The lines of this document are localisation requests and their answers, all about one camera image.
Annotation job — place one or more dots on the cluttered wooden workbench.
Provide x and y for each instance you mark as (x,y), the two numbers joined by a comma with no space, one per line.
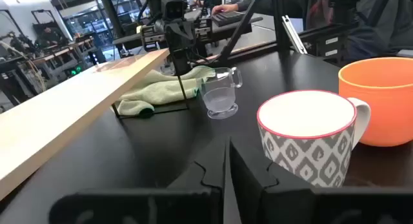
(64,53)

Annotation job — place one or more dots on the light wooden shelf board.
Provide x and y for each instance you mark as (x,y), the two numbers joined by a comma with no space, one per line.
(64,114)

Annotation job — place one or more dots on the clear glass cup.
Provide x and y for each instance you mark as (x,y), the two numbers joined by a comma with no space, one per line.
(219,101)

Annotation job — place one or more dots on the orange plastic mug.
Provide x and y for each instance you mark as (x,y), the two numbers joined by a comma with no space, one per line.
(380,114)

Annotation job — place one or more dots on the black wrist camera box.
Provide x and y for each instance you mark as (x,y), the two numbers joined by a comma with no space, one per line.
(174,7)

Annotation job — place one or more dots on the grey patterned white mug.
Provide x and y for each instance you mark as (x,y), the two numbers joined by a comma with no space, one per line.
(306,159)

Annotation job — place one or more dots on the person's hand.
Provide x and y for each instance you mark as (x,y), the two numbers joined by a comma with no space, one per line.
(224,8)

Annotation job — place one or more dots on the black box white labels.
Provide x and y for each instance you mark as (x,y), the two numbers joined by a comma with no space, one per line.
(319,46)

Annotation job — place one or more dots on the black table frame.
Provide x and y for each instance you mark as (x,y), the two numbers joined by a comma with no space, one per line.
(255,52)

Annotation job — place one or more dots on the black keyboard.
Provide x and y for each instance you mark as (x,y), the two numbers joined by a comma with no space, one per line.
(227,19)

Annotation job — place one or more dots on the person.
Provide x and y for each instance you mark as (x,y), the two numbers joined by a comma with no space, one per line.
(371,17)

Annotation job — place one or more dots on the black diagonal frame strut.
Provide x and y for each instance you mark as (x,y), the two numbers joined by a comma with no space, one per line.
(240,27)

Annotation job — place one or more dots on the black vertical frame post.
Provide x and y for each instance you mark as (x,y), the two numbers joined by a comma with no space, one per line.
(280,20)

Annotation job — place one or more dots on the silver aluminium bracket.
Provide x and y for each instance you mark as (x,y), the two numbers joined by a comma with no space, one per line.
(295,36)

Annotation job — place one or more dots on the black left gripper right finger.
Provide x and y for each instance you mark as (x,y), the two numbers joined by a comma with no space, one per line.
(248,172)

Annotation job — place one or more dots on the grey desk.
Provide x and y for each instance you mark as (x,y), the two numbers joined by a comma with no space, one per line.
(251,22)

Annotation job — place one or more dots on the light green cloth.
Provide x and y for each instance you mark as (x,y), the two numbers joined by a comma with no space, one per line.
(155,88)

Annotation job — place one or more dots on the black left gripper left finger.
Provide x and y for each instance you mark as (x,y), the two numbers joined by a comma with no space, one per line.
(209,167)

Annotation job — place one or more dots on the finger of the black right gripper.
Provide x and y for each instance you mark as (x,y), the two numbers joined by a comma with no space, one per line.
(172,35)
(187,35)

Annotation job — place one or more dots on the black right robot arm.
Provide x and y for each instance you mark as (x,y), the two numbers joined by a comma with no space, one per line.
(180,62)

